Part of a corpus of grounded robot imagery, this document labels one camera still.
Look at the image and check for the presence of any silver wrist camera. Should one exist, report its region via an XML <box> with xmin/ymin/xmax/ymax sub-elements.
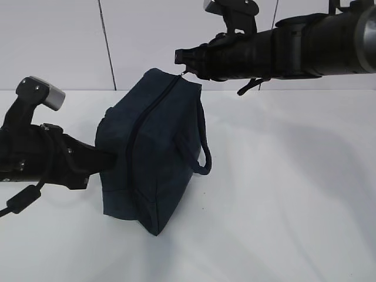
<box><xmin>16</xmin><ymin>76</ymin><xmax>66</xmax><ymax>111</ymax></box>
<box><xmin>203</xmin><ymin>0</ymin><xmax>259</xmax><ymax>35</ymax></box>

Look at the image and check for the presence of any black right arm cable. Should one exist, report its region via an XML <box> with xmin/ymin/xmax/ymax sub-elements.
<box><xmin>237</xmin><ymin>76</ymin><xmax>265</xmax><ymax>96</ymax></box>

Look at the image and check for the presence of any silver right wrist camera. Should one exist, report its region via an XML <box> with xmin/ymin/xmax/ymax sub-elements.
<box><xmin>203</xmin><ymin>0</ymin><xmax>259</xmax><ymax>35</ymax></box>

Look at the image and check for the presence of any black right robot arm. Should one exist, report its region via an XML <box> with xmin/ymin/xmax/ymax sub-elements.
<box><xmin>174</xmin><ymin>1</ymin><xmax>375</xmax><ymax>82</ymax></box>

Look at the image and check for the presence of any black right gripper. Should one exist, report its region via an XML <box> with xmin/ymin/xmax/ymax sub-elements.
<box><xmin>174</xmin><ymin>32</ymin><xmax>253</xmax><ymax>82</ymax></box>

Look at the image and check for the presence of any dark blue fabric bag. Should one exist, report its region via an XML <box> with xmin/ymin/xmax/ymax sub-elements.
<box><xmin>95</xmin><ymin>68</ymin><xmax>212</xmax><ymax>236</ymax></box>

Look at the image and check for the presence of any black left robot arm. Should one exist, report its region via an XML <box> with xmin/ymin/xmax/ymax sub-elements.
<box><xmin>1</xmin><ymin>99</ymin><xmax>116</xmax><ymax>190</ymax></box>

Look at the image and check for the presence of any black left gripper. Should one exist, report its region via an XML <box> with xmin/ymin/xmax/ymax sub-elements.
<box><xmin>41</xmin><ymin>123</ymin><xmax>118</xmax><ymax>190</ymax></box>

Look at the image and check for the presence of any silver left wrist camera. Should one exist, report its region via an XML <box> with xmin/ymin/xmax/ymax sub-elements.
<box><xmin>16</xmin><ymin>76</ymin><xmax>66</xmax><ymax>111</ymax></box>

